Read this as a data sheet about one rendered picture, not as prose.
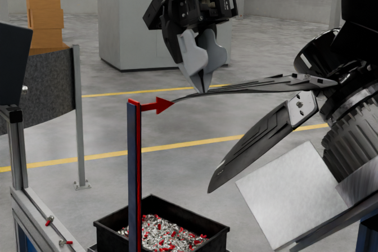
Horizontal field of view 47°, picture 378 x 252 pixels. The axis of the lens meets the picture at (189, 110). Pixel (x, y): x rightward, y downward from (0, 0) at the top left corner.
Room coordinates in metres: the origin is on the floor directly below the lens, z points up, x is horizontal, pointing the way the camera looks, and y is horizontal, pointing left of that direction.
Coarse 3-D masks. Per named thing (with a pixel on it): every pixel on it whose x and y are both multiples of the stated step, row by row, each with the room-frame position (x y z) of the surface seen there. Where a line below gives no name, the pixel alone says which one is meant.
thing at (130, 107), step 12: (132, 108) 0.53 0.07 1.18; (132, 120) 0.53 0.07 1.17; (132, 132) 0.53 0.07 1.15; (132, 144) 0.53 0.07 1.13; (132, 156) 0.53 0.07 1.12; (132, 168) 0.53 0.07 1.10; (132, 180) 0.53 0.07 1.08; (132, 192) 0.53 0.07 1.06; (132, 204) 0.53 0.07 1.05; (132, 216) 0.53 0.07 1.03; (132, 228) 0.53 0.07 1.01; (132, 240) 0.53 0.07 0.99
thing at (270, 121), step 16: (272, 112) 0.90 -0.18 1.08; (288, 112) 0.84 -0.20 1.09; (256, 128) 0.90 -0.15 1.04; (272, 128) 0.84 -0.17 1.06; (288, 128) 0.80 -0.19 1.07; (240, 144) 0.92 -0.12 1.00; (256, 144) 0.85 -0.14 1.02; (272, 144) 0.80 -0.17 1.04; (240, 160) 0.84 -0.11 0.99; (224, 176) 0.84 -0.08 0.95; (208, 192) 0.82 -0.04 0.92
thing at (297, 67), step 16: (304, 48) 0.80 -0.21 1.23; (320, 48) 0.78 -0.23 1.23; (304, 64) 0.80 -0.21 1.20; (320, 64) 0.77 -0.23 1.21; (336, 64) 0.76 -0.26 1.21; (352, 64) 0.76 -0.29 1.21; (368, 64) 0.80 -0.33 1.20; (336, 80) 0.76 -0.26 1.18; (352, 80) 0.72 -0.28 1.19; (368, 80) 0.71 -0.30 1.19; (320, 96) 0.80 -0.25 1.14; (336, 96) 0.72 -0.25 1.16; (352, 96) 0.73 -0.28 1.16; (320, 112) 0.76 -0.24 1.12
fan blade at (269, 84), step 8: (248, 80) 0.73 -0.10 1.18; (256, 80) 0.71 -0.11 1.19; (264, 80) 0.70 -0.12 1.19; (272, 80) 0.70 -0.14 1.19; (280, 80) 0.70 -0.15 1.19; (288, 80) 0.70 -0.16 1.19; (296, 80) 0.71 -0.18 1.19; (304, 80) 0.70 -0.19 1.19; (216, 88) 0.66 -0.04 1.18; (224, 88) 0.64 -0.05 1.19; (232, 88) 0.62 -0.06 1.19; (240, 88) 0.63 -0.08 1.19; (248, 88) 0.62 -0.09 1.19; (256, 88) 0.61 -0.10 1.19; (264, 88) 0.61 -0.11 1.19; (272, 88) 0.62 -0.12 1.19; (280, 88) 0.62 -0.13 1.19; (288, 88) 0.63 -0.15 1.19; (296, 88) 0.64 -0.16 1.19; (304, 88) 0.65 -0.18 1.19; (312, 88) 0.67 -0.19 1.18; (192, 96) 0.58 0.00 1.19; (200, 96) 0.59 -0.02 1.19
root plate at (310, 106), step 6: (294, 96) 0.88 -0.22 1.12; (300, 96) 0.86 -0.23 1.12; (306, 96) 0.84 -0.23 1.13; (312, 96) 0.82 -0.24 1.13; (288, 102) 0.88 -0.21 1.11; (294, 102) 0.86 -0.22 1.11; (306, 102) 0.83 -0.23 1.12; (312, 102) 0.81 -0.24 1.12; (294, 108) 0.85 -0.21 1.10; (300, 108) 0.83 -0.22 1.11; (306, 108) 0.81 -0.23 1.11; (312, 108) 0.80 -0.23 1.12; (294, 114) 0.83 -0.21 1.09; (300, 114) 0.81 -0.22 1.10; (306, 114) 0.80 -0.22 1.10; (294, 120) 0.81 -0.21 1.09; (300, 120) 0.80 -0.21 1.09; (294, 126) 0.80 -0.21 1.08
